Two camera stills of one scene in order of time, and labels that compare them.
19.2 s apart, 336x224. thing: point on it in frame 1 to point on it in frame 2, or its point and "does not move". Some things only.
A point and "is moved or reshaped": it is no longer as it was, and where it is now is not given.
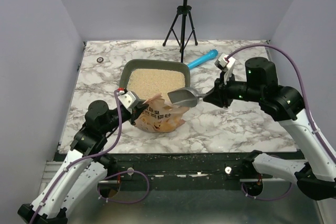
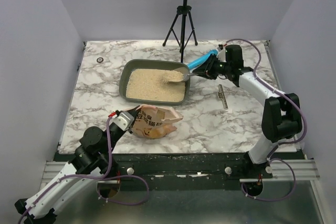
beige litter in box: x=146 y=83 does not move
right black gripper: x=220 y=94 to x=208 y=66
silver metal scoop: x=188 y=97 to x=185 y=73
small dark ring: x=100 y=60 does not move
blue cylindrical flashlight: x=211 y=54 does not move
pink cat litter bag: x=160 y=117 is moved or reshaped
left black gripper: x=136 y=113 to x=135 y=114
